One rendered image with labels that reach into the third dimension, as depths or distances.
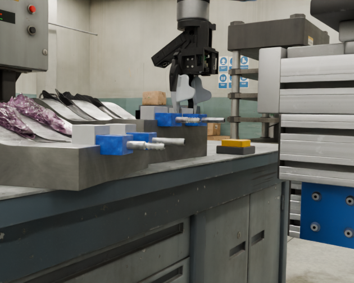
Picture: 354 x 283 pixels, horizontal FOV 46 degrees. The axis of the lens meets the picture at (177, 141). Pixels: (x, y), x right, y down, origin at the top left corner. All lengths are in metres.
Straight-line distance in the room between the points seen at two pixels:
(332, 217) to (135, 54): 8.89
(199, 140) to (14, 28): 0.95
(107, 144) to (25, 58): 1.17
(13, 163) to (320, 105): 0.41
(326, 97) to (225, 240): 0.69
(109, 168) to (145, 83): 8.54
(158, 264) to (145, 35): 8.53
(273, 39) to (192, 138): 4.05
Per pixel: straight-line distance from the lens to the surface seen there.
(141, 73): 9.22
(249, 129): 7.86
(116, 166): 0.64
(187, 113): 0.96
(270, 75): 0.59
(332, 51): 0.58
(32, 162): 0.57
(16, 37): 1.71
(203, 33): 0.94
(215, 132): 7.81
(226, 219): 1.15
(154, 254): 0.88
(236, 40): 5.15
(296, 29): 4.90
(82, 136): 0.60
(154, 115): 0.86
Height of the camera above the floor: 0.90
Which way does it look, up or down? 3 degrees down
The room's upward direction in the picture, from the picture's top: 1 degrees clockwise
